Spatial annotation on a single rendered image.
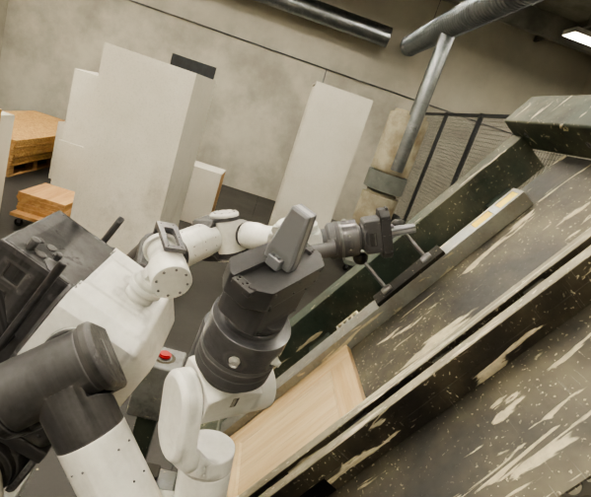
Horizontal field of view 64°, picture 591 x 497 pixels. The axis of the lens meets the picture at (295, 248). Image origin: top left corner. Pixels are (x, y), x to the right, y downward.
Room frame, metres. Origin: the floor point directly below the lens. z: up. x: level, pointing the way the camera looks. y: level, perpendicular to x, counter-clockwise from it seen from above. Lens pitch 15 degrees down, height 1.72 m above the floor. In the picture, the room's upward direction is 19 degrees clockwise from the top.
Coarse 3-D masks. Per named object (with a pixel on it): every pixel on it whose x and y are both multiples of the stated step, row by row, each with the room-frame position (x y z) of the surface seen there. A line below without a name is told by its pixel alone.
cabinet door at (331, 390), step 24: (336, 360) 1.03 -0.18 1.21; (312, 384) 1.01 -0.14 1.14; (336, 384) 0.95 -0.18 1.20; (360, 384) 0.92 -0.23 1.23; (288, 408) 0.99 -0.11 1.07; (312, 408) 0.93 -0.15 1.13; (336, 408) 0.88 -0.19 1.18; (240, 432) 1.03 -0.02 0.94; (264, 432) 0.97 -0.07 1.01; (288, 432) 0.91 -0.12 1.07; (312, 432) 0.86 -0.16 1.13; (240, 456) 0.94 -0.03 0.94; (264, 456) 0.89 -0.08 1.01; (288, 456) 0.84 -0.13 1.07; (240, 480) 0.87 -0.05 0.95
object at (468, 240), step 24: (480, 216) 1.14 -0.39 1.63; (504, 216) 1.11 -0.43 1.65; (456, 240) 1.12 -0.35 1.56; (480, 240) 1.10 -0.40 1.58; (432, 264) 1.09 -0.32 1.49; (456, 264) 1.10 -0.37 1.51; (408, 288) 1.09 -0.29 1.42; (360, 312) 1.12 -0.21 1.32; (384, 312) 1.08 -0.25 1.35; (336, 336) 1.09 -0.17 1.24; (360, 336) 1.08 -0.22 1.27; (312, 360) 1.07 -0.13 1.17; (288, 384) 1.06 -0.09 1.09
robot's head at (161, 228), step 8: (160, 224) 0.79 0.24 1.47; (168, 224) 0.80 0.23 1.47; (176, 224) 0.82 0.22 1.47; (160, 232) 0.77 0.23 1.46; (168, 232) 0.81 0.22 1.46; (176, 232) 0.79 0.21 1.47; (168, 240) 0.75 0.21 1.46; (176, 240) 0.77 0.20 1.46; (168, 248) 0.73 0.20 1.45; (176, 248) 0.74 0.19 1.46; (184, 248) 0.75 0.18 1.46
